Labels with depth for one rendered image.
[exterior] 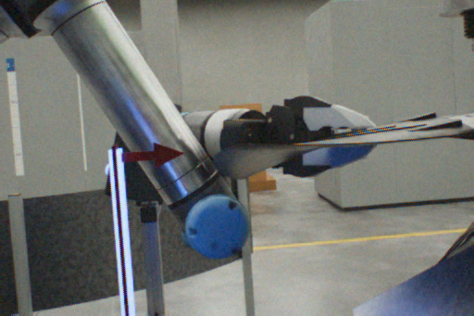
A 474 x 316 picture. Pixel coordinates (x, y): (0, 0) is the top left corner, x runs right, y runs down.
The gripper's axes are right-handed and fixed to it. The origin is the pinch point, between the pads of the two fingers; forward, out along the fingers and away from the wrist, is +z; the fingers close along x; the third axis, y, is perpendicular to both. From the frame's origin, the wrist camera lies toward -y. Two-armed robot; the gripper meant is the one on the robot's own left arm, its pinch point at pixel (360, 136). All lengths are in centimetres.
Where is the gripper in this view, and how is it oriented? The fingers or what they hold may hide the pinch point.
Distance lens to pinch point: 66.5
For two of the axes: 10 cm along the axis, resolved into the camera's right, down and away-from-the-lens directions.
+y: 7.5, 0.2, 6.6
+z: 6.6, 0.0, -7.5
